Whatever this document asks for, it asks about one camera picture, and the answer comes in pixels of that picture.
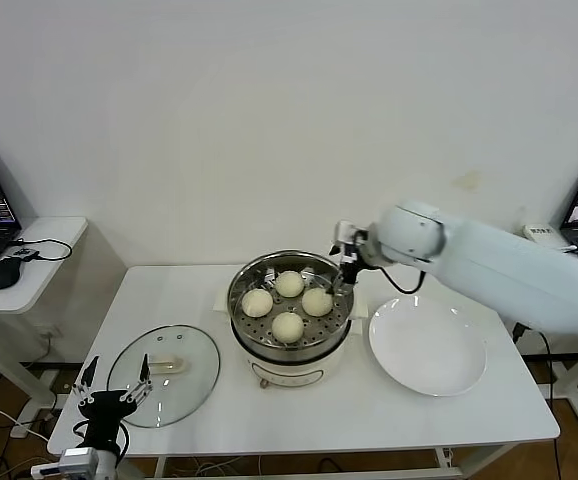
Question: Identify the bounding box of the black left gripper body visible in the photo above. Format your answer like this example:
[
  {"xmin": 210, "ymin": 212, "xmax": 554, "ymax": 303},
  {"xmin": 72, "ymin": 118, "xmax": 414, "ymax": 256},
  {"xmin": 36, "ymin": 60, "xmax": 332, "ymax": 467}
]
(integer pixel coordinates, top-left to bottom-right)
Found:
[{"xmin": 77, "ymin": 390, "xmax": 139, "ymax": 444}]

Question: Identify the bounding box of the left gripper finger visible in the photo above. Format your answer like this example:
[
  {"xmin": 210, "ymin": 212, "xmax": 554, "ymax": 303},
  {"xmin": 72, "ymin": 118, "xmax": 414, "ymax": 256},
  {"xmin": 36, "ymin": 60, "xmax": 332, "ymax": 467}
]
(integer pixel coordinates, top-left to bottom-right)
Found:
[
  {"xmin": 72, "ymin": 355, "xmax": 101, "ymax": 407},
  {"xmin": 121, "ymin": 353, "xmax": 154, "ymax": 404}
]

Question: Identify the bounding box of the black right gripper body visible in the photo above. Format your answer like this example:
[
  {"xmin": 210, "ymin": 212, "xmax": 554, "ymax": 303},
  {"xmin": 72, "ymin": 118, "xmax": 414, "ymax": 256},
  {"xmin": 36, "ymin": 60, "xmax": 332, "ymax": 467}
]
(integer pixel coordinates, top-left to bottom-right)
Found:
[{"xmin": 338, "ymin": 244, "xmax": 371, "ymax": 287}]

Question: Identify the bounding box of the white steamed baozi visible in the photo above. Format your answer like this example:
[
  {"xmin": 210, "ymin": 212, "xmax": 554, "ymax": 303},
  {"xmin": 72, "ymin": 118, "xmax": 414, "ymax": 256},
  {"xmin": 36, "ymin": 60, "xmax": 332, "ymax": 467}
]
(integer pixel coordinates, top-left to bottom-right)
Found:
[
  {"xmin": 241, "ymin": 288, "xmax": 274, "ymax": 319},
  {"xmin": 301, "ymin": 288, "xmax": 334, "ymax": 317},
  {"xmin": 270, "ymin": 311, "xmax": 304, "ymax": 345},
  {"xmin": 274, "ymin": 270, "xmax": 305, "ymax": 298}
]

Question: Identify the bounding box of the round glass lid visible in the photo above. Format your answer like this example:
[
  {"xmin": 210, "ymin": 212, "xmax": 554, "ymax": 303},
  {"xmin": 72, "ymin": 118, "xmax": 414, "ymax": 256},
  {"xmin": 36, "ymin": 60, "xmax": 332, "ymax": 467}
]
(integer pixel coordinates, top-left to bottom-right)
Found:
[{"xmin": 105, "ymin": 324, "xmax": 220, "ymax": 430}]

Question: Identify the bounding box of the stainless steel steamer basket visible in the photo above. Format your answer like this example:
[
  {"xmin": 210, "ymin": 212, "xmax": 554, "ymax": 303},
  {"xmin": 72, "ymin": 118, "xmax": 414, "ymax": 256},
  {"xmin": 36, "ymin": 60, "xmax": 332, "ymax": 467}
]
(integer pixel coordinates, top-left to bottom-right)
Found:
[{"xmin": 212, "ymin": 248, "xmax": 370, "ymax": 352}]

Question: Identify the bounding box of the white floor power strip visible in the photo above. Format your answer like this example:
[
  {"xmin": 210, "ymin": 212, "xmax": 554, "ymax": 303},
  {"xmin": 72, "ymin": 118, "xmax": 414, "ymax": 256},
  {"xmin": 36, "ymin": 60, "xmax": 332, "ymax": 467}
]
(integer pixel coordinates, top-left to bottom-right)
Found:
[{"xmin": 11, "ymin": 409, "xmax": 63, "ymax": 441}]

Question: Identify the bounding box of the cream electric cooker pot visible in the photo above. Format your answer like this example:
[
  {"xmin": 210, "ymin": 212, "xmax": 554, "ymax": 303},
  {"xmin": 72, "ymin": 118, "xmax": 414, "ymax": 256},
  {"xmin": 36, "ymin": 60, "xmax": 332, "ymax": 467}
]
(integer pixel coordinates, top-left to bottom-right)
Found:
[{"xmin": 231, "ymin": 319, "xmax": 353, "ymax": 391}]

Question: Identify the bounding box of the white round plate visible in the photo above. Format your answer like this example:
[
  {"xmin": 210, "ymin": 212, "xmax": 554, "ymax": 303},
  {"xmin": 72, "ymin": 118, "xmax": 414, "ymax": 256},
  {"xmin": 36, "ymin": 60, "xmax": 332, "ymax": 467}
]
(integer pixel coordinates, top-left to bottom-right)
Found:
[{"xmin": 367, "ymin": 295, "xmax": 488, "ymax": 397}]

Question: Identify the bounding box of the white side desk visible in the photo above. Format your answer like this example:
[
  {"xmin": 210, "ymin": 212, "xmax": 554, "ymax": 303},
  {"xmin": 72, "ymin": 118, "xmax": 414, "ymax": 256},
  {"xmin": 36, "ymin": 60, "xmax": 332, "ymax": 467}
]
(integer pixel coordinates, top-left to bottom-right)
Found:
[
  {"xmin": 0, "ymin": 217, "xmax": 89, "ymax": 441},
  {"xmin": 506, "ymin": 223, "xmax": 578, "ymax": 427}
]

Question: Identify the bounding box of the black computer mouse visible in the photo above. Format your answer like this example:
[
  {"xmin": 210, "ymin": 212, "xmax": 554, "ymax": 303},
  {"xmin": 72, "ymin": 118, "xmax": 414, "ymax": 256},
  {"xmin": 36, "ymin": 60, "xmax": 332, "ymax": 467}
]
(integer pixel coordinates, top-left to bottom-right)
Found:
[{"xmin": 0, "ymin": 258, "xmax": 23, "ymax": 291}]

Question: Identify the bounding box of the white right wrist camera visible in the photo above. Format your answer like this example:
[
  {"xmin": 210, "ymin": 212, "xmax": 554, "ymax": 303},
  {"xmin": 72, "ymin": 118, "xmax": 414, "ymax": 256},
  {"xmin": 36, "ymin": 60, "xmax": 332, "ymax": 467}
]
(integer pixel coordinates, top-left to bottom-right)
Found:
[{"xmin": 332, "ymin": 219, "xmax": 370, "ymax": 251}]

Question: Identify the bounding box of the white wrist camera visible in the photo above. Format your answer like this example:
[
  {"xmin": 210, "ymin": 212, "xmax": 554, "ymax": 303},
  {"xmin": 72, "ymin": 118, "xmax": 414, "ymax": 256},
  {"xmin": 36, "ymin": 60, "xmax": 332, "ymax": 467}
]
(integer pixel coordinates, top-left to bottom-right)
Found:
[
  {"xmin": 332, "ymin": 219, "xmax": 370, "ymax": 251},
  {"xmin": 31, "ymin": 447, "xmax": 99, "ymax": 479}
]

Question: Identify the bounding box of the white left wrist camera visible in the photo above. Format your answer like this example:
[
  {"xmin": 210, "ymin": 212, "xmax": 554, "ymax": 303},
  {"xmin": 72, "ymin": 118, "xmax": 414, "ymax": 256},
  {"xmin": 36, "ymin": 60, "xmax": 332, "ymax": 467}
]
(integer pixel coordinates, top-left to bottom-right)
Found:
[{"xmin": 31, "ymin": 447, "xmax": 99, "ymax": 479}]

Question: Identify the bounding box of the white cable bundle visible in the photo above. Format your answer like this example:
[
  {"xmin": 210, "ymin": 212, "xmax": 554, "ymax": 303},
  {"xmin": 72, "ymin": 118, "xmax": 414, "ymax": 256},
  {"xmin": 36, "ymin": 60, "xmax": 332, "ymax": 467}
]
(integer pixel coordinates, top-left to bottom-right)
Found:
[{"xmin": 188, "ymin": 459, "xmax": 235, "ymax": 479}]

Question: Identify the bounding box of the thin black desk cable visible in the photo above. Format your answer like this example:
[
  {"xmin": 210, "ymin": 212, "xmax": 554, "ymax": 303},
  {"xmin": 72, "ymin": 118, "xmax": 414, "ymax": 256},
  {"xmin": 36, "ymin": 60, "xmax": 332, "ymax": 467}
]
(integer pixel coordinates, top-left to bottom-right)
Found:
[{"xmin": 11, "ymin": 238, "xmax": 73, "ymax": 264}]

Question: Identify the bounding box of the black floor cable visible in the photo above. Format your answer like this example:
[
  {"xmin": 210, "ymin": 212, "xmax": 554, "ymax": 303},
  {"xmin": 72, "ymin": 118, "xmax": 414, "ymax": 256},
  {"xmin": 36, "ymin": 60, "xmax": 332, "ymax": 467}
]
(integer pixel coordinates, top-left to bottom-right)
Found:
[{"xmin": 316, "ymin": 457, "xmax": 350, "ymax": 474}]

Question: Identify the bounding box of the white table frame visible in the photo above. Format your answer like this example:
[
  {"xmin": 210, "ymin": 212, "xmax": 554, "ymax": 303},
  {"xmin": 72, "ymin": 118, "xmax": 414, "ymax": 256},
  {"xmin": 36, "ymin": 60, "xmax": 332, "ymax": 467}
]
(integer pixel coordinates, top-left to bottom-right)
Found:
[{"xmin": 113, "ymin": 439, "xmax": 515, "ymax": 480}]

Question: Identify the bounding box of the black cable with adapter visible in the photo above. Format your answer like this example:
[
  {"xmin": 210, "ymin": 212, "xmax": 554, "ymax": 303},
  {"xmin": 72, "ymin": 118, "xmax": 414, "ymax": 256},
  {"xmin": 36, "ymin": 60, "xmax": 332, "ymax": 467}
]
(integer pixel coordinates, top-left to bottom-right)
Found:
[{"xmin": 511, "ymin": 322, "xmax": 558, "ymax": 401}]

